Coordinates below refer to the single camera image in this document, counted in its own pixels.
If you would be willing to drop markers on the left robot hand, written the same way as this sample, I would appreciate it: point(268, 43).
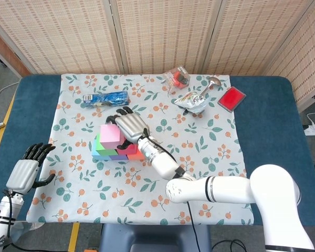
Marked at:
point(23, 170)

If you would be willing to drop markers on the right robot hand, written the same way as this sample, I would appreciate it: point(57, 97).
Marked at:
point(131, 126)

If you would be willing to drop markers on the pink foam cube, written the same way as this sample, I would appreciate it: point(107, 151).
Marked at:
point(110, 137)

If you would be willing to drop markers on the red foam cube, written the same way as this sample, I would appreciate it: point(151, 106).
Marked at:
point(127, 151)

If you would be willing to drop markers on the orange foam cube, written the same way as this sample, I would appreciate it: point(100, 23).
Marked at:
point(136, 157)

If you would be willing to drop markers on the purple foam cube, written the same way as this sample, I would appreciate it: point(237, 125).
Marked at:
point(118, 157)

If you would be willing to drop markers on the green foam cube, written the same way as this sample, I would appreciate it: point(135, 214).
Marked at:
point(99, 148)

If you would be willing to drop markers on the light blue foam cube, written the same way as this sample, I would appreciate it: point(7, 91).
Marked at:
point(98, 156)

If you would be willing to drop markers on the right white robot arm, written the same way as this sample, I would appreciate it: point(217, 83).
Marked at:
point(225, 189)

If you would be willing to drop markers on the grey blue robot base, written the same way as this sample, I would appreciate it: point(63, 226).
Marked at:
point(155, 239)

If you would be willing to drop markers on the blue cookie box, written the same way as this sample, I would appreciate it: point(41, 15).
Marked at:
point(106, 99)

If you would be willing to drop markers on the small black clip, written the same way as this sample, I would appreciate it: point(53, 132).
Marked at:
point(186, 112)

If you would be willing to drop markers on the silver snack bag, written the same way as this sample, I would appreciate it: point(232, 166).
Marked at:
point(191, 103)

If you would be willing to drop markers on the clear plastic toy box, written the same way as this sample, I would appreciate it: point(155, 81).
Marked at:
point(177, 77)

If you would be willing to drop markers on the floral fruit print tablecloth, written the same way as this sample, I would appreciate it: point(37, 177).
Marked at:
point(152, 194)

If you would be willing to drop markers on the metal spoon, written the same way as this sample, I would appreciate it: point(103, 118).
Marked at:
point(214, 81)

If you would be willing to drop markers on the red ink pad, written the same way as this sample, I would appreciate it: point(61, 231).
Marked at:
point(231, 99)

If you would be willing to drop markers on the small orange object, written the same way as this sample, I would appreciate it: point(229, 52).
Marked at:
point(90, 250)

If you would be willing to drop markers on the woven bamboo folding screen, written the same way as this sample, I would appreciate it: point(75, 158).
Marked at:
point(68, 26)

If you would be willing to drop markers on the blue felt table cover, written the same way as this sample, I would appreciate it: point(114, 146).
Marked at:
point(273, 131)

